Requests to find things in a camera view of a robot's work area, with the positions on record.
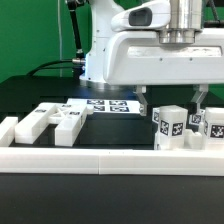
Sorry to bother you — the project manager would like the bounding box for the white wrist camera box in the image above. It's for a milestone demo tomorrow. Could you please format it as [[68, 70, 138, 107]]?
[[111, 0, 171, 32]]

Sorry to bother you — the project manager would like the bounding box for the white chair back frame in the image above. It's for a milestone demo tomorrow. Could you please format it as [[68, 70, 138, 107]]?
[[15, 103, 94, 147]]

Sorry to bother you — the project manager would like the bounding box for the white tagged cube left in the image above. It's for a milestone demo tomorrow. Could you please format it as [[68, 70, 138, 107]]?
[[152, 107, 160, 124]]

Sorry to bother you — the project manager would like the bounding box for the grey hanging cable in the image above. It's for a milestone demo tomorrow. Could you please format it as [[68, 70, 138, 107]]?
[[57, 0, 64, 78]]

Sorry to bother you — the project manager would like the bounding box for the white tag sheet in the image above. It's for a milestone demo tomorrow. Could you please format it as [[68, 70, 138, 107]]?
[[67, 98, 140, 114]]

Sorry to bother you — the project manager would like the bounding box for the white tagged cube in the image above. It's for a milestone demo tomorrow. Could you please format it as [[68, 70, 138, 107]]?
[[189, 110, 205, 126], [152, 107, 160, 124]]

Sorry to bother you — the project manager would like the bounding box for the white U-shaped fence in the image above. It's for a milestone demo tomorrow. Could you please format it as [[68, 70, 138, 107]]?
[[0, 117, 224, 176]]

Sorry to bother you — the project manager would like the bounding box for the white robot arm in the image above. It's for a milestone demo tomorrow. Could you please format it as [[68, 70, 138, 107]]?
[[66, 0, 224, 115]]

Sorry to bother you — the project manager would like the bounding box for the white chair seat part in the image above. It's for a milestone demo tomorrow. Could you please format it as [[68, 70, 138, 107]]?
[[154, 129, 224, 151]]

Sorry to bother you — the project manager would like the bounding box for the white tagged cube right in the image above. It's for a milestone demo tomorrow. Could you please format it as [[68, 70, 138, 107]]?
[[189, 110, 205, 126]]

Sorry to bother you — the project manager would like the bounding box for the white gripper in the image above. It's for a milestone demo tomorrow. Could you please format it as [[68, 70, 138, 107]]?
[[103, 28, 224, 116]]

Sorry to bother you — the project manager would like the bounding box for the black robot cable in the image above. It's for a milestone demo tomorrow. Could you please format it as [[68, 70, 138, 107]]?
[[27, 0, 88, 78]]

